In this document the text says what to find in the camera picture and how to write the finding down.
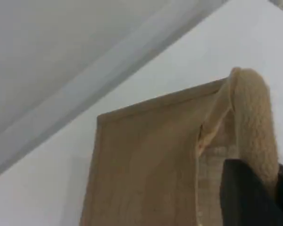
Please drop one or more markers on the brown burlap bag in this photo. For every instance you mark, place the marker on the brown burlap bag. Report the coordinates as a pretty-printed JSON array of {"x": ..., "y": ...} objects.
[{"x": 143, "y": 164}]

